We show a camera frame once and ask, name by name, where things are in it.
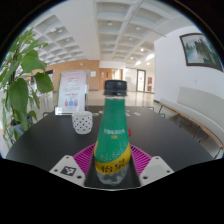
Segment white black-dotted cup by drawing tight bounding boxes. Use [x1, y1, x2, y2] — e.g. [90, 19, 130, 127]
[71, 110, 94, 135]

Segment framed landscape picture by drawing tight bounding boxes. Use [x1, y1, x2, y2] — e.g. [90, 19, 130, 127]
[179, 32, 224, 73]

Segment dark-framed glass door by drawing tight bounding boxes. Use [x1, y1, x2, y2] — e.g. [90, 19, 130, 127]
[136, 69, 147, 93]

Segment clear acrylic sign stand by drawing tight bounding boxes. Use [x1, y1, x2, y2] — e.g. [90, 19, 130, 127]
[54, 70, 90, 117]

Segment long white bench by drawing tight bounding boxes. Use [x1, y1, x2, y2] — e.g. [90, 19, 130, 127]
[156, 86, 224, 151]

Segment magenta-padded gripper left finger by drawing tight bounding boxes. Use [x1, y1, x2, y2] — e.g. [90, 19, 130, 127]
[49, 143, 100, 189]

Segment ceiling lights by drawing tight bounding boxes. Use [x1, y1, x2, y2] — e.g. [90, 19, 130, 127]
[49, 19, 156, 66]

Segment green potted plant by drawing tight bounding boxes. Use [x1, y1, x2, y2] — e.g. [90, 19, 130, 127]
[0, 28, 55, 151]

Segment green yellow drink bottle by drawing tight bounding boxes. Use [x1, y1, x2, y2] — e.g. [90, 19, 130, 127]
[93, 79, 132, 187]

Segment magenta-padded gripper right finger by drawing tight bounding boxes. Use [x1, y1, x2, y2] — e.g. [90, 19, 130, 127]
[127, 143, 175, 189]

